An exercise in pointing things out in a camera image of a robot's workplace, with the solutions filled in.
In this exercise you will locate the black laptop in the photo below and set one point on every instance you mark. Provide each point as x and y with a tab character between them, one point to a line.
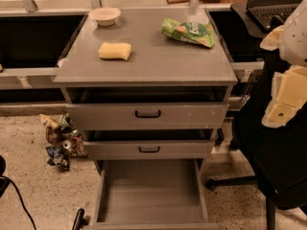
262	11

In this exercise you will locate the white bowl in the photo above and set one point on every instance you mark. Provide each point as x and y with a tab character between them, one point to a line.
104	16

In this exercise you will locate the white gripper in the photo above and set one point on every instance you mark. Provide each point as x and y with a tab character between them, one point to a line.
296	38

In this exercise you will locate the green snack bag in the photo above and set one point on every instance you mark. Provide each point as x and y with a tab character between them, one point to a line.
191	32

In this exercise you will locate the black office chair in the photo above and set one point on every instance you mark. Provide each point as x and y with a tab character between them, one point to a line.
278	156

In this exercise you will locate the grey middle drawer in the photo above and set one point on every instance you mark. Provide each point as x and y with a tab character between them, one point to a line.
148	144

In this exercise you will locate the grey drawer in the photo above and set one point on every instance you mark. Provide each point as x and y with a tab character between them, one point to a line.
148	144
151	195
128	108

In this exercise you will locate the grey bottom drawer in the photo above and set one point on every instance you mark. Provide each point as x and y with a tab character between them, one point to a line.
151	195

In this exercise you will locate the grey drawer cabinet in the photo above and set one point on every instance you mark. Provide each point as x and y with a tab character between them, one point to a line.
155	60

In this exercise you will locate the pile of snack wrappers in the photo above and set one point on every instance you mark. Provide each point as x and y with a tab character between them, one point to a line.
63	132

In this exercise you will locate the black handle bottom edge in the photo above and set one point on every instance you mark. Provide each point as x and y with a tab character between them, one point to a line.
78	221

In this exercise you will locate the grey top drawer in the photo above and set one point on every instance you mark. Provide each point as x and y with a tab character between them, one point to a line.
128	108

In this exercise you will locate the blue snack bag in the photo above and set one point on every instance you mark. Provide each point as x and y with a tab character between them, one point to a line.
58	157

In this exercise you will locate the yellow sponge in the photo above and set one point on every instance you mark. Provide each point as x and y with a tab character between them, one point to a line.
115	50

